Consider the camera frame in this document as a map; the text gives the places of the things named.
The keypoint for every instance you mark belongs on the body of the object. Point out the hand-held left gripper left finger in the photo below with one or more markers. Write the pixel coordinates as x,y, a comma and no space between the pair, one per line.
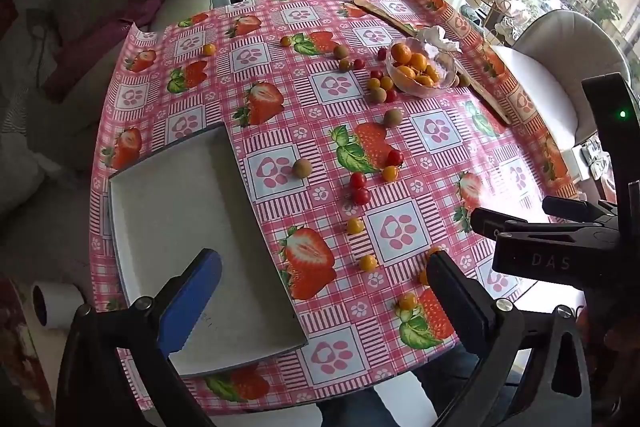
192,302

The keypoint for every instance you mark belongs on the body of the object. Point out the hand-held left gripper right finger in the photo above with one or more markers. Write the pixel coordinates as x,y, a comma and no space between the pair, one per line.
457,302

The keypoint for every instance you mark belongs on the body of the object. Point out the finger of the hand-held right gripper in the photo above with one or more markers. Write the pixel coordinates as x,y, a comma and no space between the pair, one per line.
570,207
492,219

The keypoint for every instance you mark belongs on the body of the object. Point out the white rectangular tray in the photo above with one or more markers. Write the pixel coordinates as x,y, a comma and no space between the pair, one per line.
190,207

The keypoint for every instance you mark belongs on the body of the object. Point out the red cherry tomato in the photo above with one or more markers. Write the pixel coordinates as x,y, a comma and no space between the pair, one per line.
361,196
395,157
358,64
382,54
357,180
391,95
376,74

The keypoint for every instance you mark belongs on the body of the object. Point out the white power strip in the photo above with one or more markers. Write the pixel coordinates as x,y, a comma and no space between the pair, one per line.
590,159

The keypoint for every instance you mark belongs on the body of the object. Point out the white chair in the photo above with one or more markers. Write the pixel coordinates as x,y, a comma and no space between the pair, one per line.
560,57

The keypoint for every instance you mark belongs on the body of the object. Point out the white paper roll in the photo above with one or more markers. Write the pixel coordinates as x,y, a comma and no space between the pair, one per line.
57,304

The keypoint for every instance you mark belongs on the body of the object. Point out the clear glass bowl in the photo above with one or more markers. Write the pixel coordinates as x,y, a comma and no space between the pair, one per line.
440,89

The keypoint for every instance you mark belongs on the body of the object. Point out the person's legs in jeans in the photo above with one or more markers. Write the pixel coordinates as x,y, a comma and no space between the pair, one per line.
360,414

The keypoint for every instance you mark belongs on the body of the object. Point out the pile of orange mandarins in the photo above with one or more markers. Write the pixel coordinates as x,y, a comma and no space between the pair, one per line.
415,67

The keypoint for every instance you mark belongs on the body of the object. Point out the red patterned rug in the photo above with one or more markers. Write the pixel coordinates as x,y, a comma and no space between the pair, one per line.
20,357

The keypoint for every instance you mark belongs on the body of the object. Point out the pink strawberry print tablecloth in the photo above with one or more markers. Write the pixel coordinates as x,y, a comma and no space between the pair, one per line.
325,132

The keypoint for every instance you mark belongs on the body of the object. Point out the crumpled white tissue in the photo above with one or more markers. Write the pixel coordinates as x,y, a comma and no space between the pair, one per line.
437,38

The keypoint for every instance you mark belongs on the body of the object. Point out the pink cloth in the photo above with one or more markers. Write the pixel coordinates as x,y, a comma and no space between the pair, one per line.
100,42

